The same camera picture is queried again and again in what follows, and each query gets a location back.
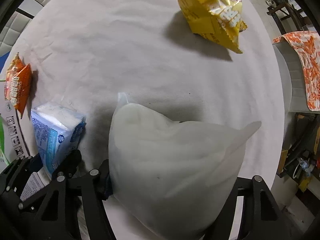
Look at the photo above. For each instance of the yellow snack bag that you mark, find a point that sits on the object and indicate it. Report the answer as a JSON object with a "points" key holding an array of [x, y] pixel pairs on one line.
{"points": [[219, 21]]}

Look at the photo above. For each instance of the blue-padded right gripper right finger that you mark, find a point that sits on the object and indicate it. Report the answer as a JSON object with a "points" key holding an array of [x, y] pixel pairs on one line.
{"points": [[261, 216]]}

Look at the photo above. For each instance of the white plastic bag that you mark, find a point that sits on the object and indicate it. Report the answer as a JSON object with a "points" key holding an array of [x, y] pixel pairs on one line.
{"points": [[174, 177]]}

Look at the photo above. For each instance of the orange white cloth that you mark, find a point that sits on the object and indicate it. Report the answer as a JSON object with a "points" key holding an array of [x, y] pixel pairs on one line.
{"points": [[306, 45]]}

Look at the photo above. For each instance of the blue white tissue pack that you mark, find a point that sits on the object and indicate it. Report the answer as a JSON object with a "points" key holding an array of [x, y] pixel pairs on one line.
{"points": [[57, 132]]}

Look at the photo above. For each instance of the grey chair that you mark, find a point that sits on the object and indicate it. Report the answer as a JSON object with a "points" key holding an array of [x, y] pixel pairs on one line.
{"points": [[292, 80]]}

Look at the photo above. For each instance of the brown wooden chair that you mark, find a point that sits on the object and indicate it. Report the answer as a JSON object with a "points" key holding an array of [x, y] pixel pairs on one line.
{"points": [[284, 11]]}

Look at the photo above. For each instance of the grey table cloth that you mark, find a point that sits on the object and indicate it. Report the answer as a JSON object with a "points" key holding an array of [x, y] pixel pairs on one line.
{"points": [[84, 52]]}

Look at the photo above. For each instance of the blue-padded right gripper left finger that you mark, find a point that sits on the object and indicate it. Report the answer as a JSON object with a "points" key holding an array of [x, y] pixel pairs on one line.
{"points": [[52, 212]]}

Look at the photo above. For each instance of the orange snack bag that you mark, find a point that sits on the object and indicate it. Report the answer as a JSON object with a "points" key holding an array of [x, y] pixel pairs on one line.
{"points": [[17, 84]]}

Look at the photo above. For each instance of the left white padded chair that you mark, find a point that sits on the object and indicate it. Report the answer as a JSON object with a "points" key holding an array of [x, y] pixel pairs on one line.
{"points": [[11, 32]]}

